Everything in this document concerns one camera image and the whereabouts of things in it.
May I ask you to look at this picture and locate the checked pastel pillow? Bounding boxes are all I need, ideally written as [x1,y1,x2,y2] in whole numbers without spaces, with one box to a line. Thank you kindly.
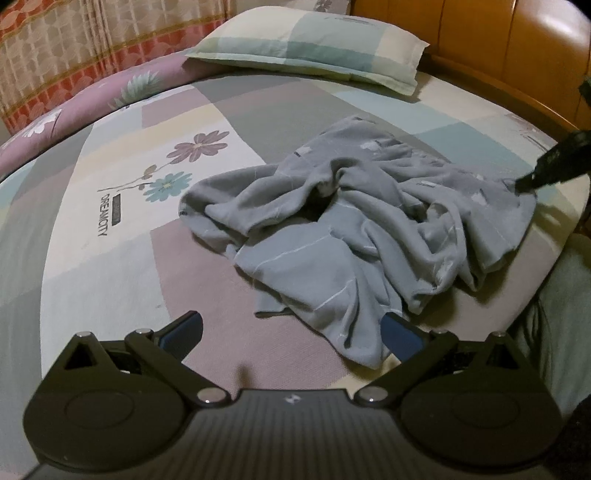
[186,6,429,96]

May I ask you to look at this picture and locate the grey patterned pyjama trousers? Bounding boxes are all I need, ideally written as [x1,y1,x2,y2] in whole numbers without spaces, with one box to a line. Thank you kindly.
[179,117,536,369]

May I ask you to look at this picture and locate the patchwork pastel bed sheet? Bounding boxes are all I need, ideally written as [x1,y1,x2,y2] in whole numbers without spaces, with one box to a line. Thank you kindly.
[1,71,590,479]

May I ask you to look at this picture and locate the beige and red curtain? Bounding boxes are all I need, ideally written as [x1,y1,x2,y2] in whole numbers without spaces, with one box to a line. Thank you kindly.
[1,0,236,134]

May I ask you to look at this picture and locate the wooden headboard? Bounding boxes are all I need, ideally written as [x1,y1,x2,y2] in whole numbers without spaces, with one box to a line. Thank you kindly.
[352,0,590,140]

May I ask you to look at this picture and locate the grey floral back pillow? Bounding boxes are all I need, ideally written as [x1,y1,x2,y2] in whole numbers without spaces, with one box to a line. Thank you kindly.
[284,0,352,15]

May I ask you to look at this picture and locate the purple floral rolled quilt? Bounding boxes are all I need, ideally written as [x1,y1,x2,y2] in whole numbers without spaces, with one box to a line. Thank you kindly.
[1,51,225,178]

